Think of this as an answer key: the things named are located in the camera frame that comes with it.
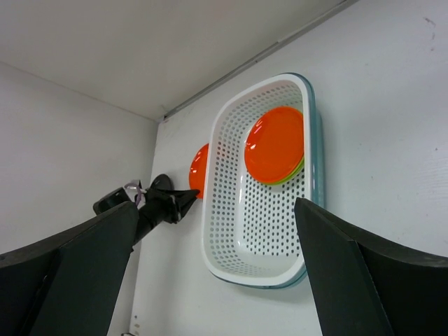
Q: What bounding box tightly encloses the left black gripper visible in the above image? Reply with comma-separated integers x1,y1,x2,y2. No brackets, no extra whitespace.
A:
133,188,200,245

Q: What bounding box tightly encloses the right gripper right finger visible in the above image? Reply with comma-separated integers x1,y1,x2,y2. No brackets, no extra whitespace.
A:
295,198,447,335

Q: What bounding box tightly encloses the green plate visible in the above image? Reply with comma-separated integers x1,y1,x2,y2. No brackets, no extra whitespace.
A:
271,158,305,186

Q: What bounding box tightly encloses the white perforated plastic bin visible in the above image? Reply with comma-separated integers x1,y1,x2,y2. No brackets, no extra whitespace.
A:
202,72,326,289

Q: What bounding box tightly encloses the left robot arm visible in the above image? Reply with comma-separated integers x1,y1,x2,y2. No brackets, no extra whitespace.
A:
93,174,200,244

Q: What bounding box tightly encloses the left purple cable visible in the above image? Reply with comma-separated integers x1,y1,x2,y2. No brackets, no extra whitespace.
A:
124,181,146,206

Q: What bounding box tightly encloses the orange plate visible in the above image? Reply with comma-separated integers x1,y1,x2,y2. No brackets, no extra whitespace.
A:
244,106,305,185
188,143,209,199

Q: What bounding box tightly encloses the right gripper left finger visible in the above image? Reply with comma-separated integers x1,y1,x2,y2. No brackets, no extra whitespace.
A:
1,202,138,335

